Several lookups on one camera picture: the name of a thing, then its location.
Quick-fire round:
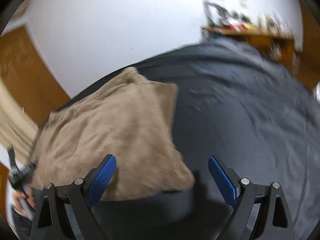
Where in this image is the brown fleece blanket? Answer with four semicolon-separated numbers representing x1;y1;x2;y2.
31;67;194;201

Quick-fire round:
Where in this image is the black sleeved forearm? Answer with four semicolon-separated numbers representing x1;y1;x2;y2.
11;206;33;240

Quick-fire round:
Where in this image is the person left hand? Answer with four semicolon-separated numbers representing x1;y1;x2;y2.
12;184;36;217

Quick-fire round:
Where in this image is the beige curtain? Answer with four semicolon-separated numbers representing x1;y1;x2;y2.
0;82;39;157

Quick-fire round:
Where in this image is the dark bed cover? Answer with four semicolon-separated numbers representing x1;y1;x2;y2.
56;38;320;240

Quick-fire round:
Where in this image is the wooden desk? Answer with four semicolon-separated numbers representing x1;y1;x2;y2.
201;25;297;66

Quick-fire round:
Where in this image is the red tissue box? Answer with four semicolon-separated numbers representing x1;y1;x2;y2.
222;22;246;32

